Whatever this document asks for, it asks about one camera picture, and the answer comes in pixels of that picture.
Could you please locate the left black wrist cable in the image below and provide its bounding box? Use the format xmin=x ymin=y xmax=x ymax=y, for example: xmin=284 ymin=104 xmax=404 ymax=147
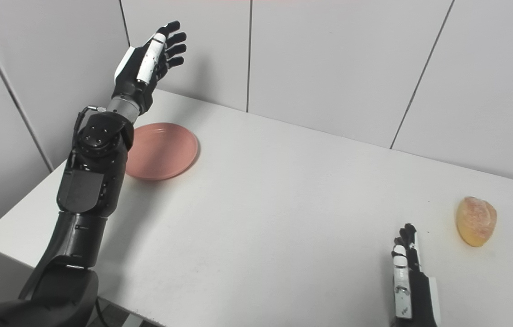
xmin=71 ymin=105 xmax=107 ymax=153

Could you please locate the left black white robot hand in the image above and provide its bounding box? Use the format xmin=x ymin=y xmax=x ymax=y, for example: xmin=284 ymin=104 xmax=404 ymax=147
xmin=112 ymin=20 xmax=187 ymax=114

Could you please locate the pink round plate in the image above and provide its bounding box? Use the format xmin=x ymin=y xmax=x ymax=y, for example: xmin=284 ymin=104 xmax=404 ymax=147
xmin=124 ymin=123 xmax=199 ymax=181

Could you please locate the brown bread roll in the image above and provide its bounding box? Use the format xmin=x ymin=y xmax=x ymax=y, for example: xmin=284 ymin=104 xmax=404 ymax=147
xmin=455 ymin=196 xmax=498 ymax=248

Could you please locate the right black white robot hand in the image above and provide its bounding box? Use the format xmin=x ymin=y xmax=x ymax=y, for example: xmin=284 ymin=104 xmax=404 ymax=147
xmin=391 ymin=223 xmax=441 ymax=327

